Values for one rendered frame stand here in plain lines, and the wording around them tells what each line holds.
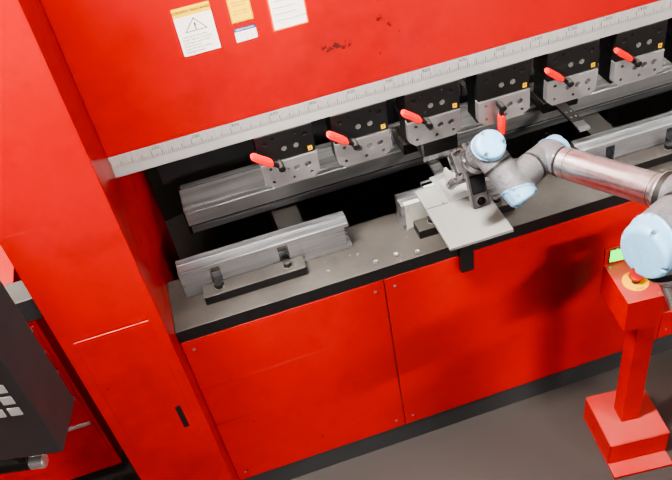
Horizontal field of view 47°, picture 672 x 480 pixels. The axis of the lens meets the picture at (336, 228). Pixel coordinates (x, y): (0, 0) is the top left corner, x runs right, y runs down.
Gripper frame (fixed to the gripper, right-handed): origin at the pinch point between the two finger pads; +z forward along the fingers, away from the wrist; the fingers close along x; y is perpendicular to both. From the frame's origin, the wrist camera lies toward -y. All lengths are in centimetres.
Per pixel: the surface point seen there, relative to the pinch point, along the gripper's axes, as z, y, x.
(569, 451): 62, -89, -23
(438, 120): -10.7, 16.8, 2.9
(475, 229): -5.0, -13.3, 1.6
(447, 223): -1.6, -9.1, 7.4
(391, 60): -26.7, 30.8, 13.7
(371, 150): -8.3, 14.8, 22.1
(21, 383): -69, -21, 104
